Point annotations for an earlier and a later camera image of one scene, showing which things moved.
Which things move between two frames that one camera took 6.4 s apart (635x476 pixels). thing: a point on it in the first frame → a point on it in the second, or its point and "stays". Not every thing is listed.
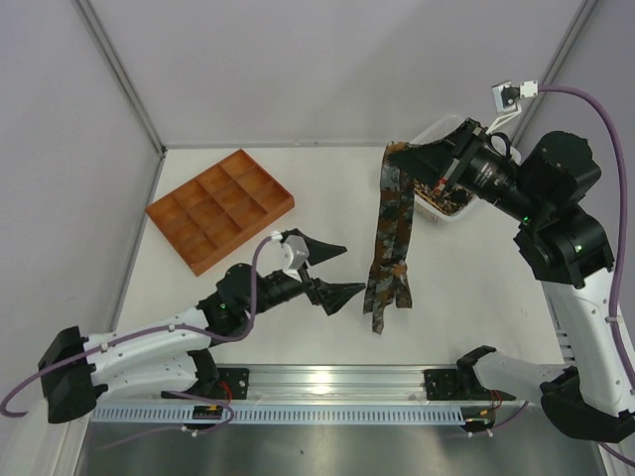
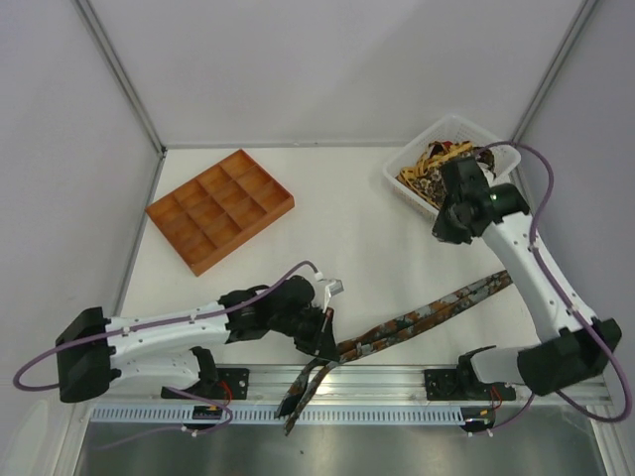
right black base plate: x=459 y=385 stays
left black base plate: x=237 y=380 stays
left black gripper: x=308 y=280 → x=323 y=336
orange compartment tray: x=220 y=208 stays
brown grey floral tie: x=390 y=271 → x=398 y=328
